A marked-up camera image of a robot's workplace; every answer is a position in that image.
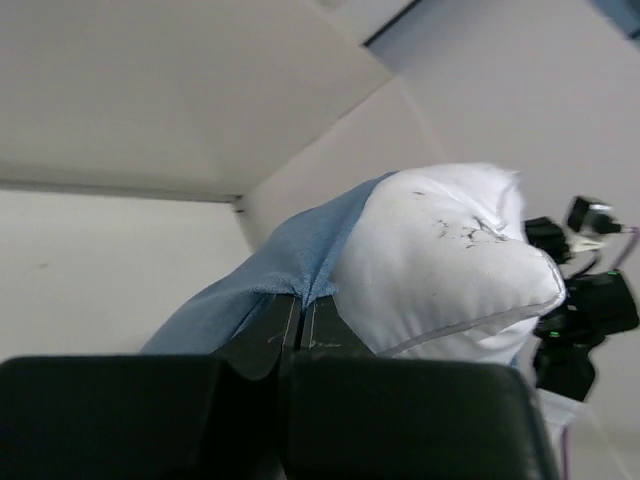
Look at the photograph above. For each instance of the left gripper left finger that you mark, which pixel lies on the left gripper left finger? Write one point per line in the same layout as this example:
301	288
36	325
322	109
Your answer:
209	416

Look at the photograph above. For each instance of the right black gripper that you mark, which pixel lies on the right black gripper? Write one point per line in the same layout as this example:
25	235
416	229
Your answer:
596	306

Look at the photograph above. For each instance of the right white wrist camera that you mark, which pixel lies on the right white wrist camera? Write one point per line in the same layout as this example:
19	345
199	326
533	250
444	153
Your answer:
588	223

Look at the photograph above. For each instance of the blue pillowcase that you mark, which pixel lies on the blue pillowcase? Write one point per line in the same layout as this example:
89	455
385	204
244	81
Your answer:
296	260

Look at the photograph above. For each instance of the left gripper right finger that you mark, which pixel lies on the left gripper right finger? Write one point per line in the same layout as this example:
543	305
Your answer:
347	414

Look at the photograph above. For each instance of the white pillow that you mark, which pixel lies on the white pillow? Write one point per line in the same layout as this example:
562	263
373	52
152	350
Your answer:
438	267

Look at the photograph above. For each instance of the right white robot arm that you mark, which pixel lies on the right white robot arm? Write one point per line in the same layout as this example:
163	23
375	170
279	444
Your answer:
559	412

